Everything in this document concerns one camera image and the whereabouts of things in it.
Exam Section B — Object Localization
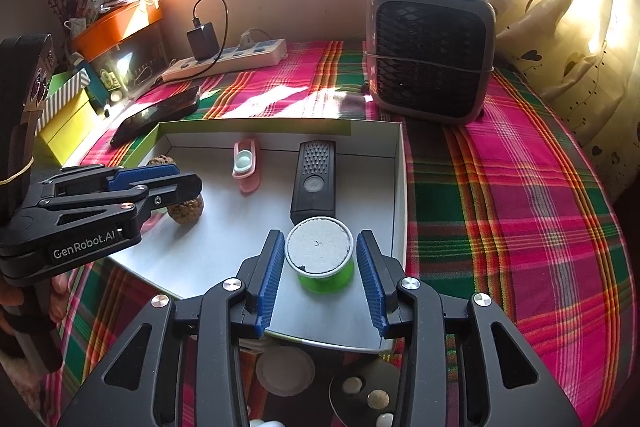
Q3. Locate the pink clip with green pad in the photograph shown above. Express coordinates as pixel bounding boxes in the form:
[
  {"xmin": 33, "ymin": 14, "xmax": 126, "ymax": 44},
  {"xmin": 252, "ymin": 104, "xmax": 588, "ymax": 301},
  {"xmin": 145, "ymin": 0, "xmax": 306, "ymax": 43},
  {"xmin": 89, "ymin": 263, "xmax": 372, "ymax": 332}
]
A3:
[{"xmin": 232, "ymin": 139, "xmax": 260, "ymax": 195}]

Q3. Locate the white power strip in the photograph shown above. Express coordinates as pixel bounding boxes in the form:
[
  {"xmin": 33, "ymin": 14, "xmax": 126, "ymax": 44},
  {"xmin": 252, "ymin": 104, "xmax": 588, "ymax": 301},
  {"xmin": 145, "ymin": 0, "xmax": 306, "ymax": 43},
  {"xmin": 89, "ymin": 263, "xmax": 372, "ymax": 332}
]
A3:
[{"xmin": 162, "ymin": 39, "xmax": 288, "ymax": 82}]

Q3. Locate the cream heart pattern curtain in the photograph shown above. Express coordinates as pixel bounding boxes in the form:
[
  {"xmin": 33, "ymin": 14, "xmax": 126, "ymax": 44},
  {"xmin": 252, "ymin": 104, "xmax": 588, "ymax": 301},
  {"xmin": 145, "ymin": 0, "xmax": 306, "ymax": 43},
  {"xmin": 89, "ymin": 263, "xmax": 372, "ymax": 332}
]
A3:
[{"xmin": 488, "ymin": 0, "xmax": 639, "ymax": 199}]

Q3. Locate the grey portable fan heater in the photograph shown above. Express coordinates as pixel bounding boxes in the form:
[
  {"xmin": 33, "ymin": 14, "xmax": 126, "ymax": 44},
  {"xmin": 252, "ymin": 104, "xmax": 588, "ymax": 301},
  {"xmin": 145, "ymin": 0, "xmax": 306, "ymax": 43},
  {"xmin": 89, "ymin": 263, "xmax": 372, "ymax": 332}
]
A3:
[{"xmin": 364, "ymin": 0, "xmax": 496, "ymax": 124}]

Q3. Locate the green gift box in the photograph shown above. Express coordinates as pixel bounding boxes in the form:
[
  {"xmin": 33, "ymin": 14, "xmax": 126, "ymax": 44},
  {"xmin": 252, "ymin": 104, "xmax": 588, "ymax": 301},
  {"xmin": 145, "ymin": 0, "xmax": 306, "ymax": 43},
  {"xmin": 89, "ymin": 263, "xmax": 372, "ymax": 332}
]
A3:
[{"xmin": 47, "ymin": 72, "xmax": 87, "ymax": 104}]

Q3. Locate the brown walnut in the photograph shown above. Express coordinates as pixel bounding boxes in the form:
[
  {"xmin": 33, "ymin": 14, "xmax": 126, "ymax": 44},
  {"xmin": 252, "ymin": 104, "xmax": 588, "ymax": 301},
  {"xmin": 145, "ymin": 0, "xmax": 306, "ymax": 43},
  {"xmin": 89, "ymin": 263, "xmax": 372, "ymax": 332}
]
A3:
[
  {"xmin": 167, "ymin": 194, "xmax": 204, "ymax": 225},
  {"xmin": 146, "ymin": 155, "xmax": 175, "ymax": 166}
]

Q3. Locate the pink hair clip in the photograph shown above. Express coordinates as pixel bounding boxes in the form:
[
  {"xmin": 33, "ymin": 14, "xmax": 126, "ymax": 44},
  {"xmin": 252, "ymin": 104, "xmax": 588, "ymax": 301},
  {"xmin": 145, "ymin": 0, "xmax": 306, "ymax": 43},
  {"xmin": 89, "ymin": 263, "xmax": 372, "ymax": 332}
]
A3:
[{"xmin": 141, "ymin": 210, "xmax": 166, "ymax": 234}]

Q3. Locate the black smartphone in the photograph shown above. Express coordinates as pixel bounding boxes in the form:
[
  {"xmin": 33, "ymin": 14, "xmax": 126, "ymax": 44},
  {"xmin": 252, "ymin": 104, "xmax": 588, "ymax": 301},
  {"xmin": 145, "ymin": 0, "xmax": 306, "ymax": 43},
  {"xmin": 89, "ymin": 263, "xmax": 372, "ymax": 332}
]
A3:
[{"xmin": 110, "ymin": 86, "xmax": 201, "ymax": 147}]

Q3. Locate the white hook knob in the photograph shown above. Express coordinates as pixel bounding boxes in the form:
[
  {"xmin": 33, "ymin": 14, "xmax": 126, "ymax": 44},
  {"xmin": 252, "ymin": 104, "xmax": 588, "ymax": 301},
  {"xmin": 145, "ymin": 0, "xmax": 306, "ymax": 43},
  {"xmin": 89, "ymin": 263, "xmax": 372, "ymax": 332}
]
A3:
[{"xmin": 250, "ymin": 418, "xmax": 285, "ymax": 427}]

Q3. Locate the green white round container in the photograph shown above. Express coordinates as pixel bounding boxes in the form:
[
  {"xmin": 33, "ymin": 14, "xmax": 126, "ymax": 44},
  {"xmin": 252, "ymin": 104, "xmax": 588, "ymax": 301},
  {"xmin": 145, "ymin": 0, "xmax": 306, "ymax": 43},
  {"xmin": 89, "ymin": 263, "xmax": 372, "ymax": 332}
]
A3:
[{"xmin": 285, "ymin": 217, "xmax": 355, "ymax": 294}]

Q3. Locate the brown walnut in tray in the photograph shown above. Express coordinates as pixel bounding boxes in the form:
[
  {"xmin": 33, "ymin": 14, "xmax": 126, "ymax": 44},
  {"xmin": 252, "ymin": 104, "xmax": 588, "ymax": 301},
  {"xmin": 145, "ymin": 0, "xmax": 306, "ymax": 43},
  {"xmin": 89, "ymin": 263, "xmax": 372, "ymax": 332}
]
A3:
[{"xmin": 146, "ymin": 155, "xmax": 175, "ymax": 166}]

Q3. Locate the person left hand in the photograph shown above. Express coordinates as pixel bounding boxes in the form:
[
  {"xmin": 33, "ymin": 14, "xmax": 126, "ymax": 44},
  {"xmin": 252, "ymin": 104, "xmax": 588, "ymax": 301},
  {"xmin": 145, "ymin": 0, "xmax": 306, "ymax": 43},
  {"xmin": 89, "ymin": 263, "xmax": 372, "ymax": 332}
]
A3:
[{"xmin": 0, "ymin": 273, "xmax": 70, "ymax": 324}]

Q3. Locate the yellow box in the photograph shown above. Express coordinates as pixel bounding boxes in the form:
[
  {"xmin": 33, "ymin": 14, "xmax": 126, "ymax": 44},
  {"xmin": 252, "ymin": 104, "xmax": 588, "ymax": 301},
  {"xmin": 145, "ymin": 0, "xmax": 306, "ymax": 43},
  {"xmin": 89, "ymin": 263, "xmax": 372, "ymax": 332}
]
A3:
[{"xmin": 34, "ymin": 92, "xmax": 100, "ymax": 167}]

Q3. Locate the black disc with magnets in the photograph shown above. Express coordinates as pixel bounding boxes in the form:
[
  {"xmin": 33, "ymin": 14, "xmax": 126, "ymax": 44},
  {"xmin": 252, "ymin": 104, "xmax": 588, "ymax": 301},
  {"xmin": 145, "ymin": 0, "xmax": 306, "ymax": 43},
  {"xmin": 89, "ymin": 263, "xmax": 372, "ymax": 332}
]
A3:
[{"xmin": 329, "ymin": 357, "xmax": 400, "ymax": 427}]

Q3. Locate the white round pad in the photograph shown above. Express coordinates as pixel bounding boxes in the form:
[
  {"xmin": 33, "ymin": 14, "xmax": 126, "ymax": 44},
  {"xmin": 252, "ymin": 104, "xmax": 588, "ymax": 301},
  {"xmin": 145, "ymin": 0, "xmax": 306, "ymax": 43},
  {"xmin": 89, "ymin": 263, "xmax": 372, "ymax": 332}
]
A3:
[{"xmin": 255, "ymin": 346, "xmax": 316, "ymax": 398}]

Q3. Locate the black charger with cable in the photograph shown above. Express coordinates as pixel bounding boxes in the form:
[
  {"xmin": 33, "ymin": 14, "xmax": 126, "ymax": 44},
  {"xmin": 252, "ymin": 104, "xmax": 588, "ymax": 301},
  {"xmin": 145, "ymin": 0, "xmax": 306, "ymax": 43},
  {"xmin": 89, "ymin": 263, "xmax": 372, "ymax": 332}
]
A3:
[{"xmin": 186, "ymin": 0, "xmax": 229, "ymax": 79}]

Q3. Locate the striped white box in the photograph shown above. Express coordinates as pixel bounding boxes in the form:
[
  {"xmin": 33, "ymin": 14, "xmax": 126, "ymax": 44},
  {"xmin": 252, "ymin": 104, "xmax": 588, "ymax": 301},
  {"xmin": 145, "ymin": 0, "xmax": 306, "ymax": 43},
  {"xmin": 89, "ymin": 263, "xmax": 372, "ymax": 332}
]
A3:
[{"xmin": 36, "ymin": 69, "xmax": 90, "ymax": 133}]

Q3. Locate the orange storage tray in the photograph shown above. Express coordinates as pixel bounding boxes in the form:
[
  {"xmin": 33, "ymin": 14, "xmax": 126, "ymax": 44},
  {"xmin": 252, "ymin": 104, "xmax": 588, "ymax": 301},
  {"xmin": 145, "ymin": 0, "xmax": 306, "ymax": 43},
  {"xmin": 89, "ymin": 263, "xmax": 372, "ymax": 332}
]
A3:
[{"xmin": 72, "ymin": 0, "xmax": 163, "ymax": 62}]

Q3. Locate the plaid red green bedsheet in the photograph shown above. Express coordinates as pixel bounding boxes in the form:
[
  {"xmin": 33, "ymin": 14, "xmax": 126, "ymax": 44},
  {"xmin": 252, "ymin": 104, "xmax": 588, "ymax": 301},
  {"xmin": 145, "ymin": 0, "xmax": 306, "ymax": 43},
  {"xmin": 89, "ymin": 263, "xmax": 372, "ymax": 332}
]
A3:
[{"xmin": 41, "ymin": 41, "xmax": 639, "ymax": 426}]

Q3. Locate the green white cardboard box tray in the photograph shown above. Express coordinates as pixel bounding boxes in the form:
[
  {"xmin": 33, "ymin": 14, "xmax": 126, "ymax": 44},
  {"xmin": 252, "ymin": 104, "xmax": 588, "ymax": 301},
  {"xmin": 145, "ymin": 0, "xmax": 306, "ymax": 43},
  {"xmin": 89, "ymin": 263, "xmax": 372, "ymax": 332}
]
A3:
[{"xmin": 106, "ymin": 118, "xmax": 409, "ymax": 355}]

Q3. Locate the black remote control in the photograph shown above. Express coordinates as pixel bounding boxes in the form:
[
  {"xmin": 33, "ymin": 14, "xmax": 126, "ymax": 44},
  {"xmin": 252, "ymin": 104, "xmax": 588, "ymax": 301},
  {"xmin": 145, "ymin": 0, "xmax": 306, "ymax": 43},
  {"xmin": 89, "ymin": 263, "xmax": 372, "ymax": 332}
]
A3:
[{"xmin": 290, "ymin": 140, "xmax": 336, "ymax": 225}]

